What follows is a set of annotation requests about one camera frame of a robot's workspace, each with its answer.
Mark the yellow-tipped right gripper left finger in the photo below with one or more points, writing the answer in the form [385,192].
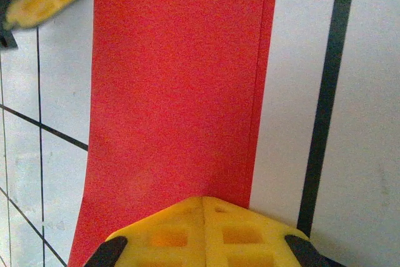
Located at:
[168,239]

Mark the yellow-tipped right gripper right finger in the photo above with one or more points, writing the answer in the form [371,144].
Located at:
[250,242]

